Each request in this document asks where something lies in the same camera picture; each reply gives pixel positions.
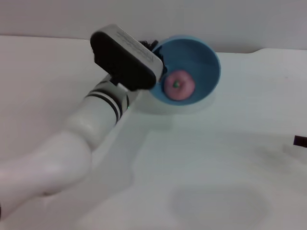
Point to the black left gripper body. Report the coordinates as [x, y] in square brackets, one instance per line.
[147, 44]

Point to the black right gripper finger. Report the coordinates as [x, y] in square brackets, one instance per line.
[301, 141]

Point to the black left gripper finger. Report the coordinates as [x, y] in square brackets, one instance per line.
[163, 60]

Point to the blue bowl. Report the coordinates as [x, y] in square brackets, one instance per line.
[192, 55]

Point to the pink peach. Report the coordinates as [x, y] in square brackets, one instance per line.
[180, 86]

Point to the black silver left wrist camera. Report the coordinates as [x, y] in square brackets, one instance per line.
[124, 62]

